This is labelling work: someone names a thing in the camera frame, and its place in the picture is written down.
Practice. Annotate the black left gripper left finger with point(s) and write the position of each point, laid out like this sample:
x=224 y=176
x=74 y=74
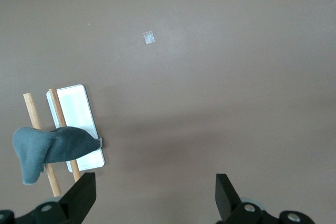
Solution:
x=76 y=203

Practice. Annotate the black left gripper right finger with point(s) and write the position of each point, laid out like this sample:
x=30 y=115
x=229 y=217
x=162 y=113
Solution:
x=228 y=203

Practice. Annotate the grey cloth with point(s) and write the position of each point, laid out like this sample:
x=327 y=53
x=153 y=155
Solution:
x=34 y=145

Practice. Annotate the white rectangular tray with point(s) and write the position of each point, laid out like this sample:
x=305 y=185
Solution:
x=76 y=108

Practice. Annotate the wooden dowel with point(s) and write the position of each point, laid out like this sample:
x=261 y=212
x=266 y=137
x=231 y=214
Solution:
x=32 y=111
x=58 y=108

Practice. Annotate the brown table cover sheet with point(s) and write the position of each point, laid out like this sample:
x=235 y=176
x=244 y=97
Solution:
x=210 y=77

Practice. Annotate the clear tape piece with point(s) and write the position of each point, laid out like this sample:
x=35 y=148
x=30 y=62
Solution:
x=149 y=37

